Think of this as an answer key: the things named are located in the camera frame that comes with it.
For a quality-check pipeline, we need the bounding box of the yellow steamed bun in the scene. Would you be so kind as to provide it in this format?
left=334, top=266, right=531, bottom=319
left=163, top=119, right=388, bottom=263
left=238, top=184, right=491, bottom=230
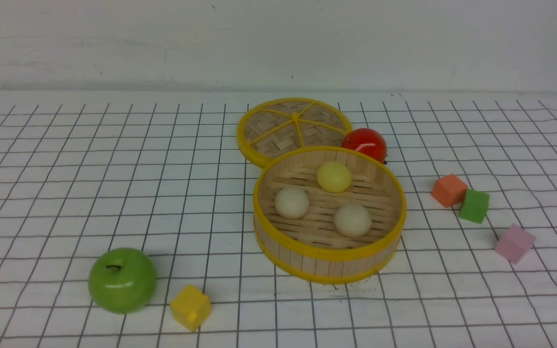
left=316, top=161, right=353, bottom=192

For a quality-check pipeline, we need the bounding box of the white steamed bun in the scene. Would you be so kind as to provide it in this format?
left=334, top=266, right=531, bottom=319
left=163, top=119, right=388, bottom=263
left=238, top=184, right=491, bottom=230
left=333, top=203, right=373, bottom=238

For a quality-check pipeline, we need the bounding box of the woven bamboo steamer lid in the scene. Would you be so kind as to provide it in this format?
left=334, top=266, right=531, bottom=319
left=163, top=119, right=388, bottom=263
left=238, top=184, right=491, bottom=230
left=236, top=98, right=353, bottom=168

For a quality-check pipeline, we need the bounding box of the bamboo steamer tray yellow rim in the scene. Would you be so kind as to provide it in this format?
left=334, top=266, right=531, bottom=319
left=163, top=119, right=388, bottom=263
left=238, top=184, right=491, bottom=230
left=253, top=147, right=407, bottom=284

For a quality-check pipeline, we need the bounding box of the red toy pomegranate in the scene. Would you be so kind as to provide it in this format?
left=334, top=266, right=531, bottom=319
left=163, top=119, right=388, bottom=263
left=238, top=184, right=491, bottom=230
left=342, top=128, right=387, bottom=165

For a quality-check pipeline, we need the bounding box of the yellow foam cube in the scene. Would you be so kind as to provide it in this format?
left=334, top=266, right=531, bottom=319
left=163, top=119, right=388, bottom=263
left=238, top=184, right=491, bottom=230
left=170, top=284, right=212, bottom=332

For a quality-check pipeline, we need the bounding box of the orange foam cube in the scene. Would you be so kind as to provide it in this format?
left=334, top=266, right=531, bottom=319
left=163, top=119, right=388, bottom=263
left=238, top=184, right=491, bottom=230
left=431, top=174, right=469, bottom=208

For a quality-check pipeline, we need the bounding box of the green toy apple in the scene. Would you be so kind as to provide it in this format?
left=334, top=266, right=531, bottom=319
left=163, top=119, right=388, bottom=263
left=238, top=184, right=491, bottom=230
left=87, top=247, right=158, bottom=314

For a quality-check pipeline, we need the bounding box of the green foam cube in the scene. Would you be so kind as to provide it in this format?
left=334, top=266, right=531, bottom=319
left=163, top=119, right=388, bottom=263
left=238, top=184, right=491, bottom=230
left=458, top=188, right=489, bottom=223

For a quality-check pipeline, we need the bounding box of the white grid tablecloth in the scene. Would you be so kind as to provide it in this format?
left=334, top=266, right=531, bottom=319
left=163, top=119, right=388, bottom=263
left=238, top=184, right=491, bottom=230
left=0, top=92, right=557, bottom=348

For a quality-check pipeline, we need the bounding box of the pink foam cube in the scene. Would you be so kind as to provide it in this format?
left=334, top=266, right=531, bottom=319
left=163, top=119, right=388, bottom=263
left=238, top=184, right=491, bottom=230
left=494, top=224, right=536, bottom=264

